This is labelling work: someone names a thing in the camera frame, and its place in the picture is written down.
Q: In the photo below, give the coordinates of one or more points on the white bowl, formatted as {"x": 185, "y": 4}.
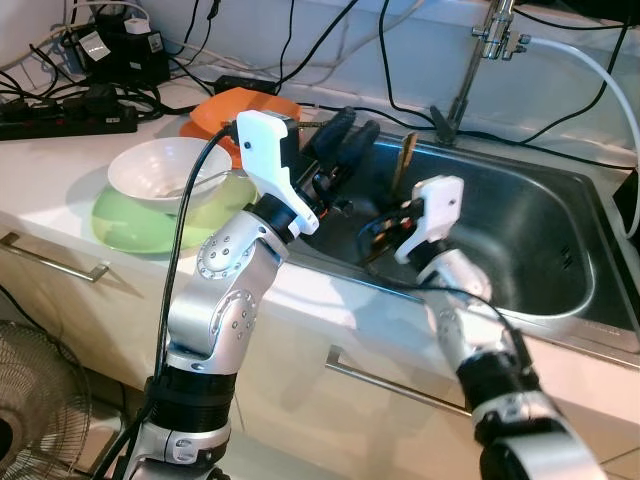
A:
{"x": 150, "y": 165}

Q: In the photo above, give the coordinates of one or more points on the white plug adapter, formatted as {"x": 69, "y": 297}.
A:
{"x": 136, "y": 25}

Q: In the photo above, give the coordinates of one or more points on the light green plate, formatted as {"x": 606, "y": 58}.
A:
{"x": 125, "y": 230}

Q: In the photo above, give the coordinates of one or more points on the black power strip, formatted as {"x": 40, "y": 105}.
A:
{"x": 60, "y": 120}

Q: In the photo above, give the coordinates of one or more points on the chrome sink faucet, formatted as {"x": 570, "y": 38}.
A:
{"x": 498, "y": 40}

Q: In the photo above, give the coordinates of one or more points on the black appliance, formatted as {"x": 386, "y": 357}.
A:
{"x": 628, "y": 205}

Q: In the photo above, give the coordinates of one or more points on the orange bowl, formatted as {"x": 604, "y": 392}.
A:
{"x": 235, "y": 108}

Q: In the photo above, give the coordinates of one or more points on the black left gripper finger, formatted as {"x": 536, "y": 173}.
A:
{"x": 360, "y": 148}
{"x": 335, "y": 132}

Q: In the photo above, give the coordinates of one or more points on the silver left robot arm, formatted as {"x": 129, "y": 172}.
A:
{"x": 215, "y": 300}

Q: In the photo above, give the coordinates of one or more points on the stainless steel sink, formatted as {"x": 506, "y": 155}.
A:
{"x": 540, "y": 220}

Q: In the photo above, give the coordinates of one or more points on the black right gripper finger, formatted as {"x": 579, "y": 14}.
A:
{"x": 374, "y": 238}

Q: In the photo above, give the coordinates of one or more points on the black power supply box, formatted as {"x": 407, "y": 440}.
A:
{"x": 120, "y": 55}

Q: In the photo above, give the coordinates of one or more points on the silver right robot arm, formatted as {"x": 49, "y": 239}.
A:
{"x": 490, "y": 360}

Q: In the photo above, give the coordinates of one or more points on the grey floor fan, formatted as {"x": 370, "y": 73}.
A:
{"x": 40, "y": 400}

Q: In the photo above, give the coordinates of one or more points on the black adapter brick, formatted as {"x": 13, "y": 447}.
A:
{"x": 248, "y": 85}

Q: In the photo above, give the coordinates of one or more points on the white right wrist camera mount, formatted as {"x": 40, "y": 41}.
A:
{"x": 435, "y": 205}

